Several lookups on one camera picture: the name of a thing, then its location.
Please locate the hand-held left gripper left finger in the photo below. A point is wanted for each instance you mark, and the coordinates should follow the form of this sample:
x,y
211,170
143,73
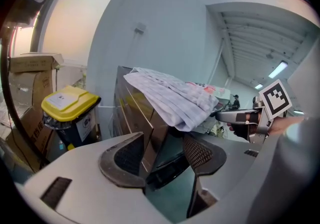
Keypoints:
x,y
82,183

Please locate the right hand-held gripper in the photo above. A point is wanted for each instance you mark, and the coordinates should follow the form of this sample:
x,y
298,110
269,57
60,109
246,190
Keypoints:
x,y
275,100

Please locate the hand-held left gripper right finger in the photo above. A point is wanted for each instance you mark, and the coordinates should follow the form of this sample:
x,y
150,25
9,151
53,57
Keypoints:
x,y
232,168

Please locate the grey detergent drawer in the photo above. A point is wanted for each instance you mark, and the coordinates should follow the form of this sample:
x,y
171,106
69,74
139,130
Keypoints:
x,y
172,195

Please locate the person's right forearm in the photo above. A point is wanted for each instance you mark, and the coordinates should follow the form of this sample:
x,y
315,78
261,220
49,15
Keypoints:
x,y
287,125

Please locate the person's right hand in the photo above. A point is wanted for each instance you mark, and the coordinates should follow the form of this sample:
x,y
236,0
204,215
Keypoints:
x,y
241,130

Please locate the plastic bag with red print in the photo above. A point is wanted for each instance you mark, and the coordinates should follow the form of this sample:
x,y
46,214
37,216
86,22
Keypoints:
x,y
212,90

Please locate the small ceiling light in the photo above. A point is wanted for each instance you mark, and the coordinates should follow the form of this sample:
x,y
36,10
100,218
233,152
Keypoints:
x,y
258,86

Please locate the white checked cloth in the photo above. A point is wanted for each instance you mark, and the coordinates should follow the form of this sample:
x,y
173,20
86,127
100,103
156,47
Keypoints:
x,y
175,97

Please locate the long ceiling light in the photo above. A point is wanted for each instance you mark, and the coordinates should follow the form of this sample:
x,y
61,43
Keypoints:
x,y
278,69

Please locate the cardboard box with black print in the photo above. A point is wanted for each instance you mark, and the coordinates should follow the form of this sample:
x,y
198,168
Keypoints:
x,y
32,132

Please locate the yellow-lid trash bin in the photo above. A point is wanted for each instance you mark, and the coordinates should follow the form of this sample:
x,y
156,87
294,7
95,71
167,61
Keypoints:
x,y
67,104

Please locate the large cardboard box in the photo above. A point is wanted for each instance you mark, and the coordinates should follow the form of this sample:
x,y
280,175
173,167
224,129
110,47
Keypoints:
x,y
27,87

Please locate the flat cardboard box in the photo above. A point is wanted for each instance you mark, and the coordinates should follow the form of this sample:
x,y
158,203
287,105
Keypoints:
x,y
35,62

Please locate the grey wall box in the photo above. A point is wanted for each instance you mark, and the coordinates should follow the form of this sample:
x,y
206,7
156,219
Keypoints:
x,y
140,27

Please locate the black camera device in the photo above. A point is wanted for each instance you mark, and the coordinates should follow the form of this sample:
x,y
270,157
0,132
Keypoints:
x,y
28,0

